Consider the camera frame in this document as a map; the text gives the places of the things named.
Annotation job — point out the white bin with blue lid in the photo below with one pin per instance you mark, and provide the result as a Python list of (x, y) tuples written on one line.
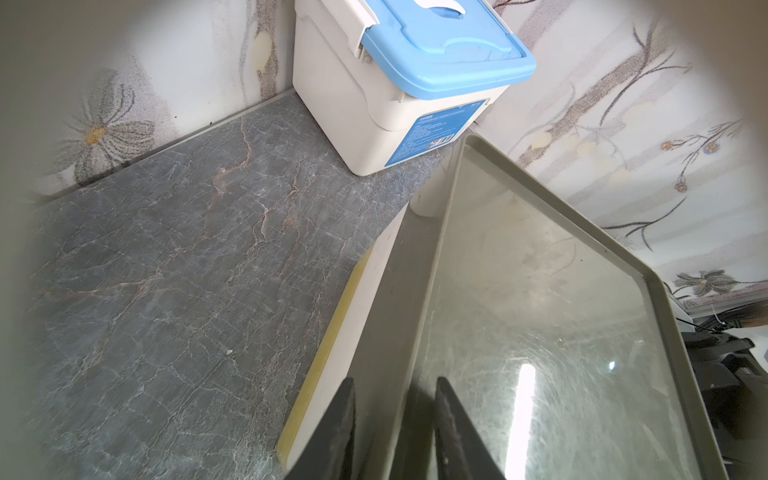
[(388, 81)]

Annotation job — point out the olive cream drawer cabinet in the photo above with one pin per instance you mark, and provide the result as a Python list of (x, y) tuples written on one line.
[(560, 344)]

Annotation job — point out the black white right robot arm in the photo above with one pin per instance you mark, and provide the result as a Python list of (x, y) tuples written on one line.
[(733, 385)]

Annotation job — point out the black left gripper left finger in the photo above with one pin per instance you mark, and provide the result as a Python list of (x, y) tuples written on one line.
[(329, 453)]

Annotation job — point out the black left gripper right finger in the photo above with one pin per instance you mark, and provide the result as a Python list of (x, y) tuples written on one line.
[(460, 452)]

